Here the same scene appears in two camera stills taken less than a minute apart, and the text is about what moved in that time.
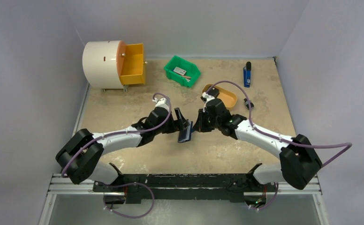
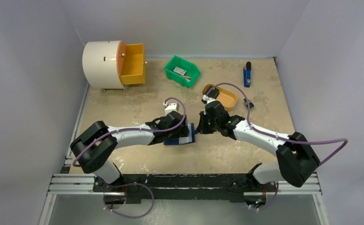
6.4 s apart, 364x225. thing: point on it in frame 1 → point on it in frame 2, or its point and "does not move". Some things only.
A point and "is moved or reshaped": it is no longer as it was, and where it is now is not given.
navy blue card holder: x=185 y=135 is moved or reshaped
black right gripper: x=200 y=122 does not move
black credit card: x=213 y=91 does not move
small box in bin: x=179 y=71 does not move
